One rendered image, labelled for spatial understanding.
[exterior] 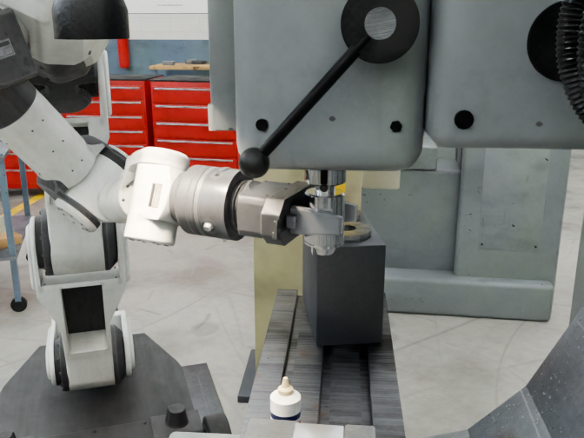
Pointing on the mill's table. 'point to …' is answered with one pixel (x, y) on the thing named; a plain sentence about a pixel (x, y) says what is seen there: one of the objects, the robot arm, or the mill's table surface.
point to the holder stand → (347, 288)
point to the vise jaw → (269, 428)
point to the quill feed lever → (248, 161)
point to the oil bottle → (285, 402)
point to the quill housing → (281, 18)
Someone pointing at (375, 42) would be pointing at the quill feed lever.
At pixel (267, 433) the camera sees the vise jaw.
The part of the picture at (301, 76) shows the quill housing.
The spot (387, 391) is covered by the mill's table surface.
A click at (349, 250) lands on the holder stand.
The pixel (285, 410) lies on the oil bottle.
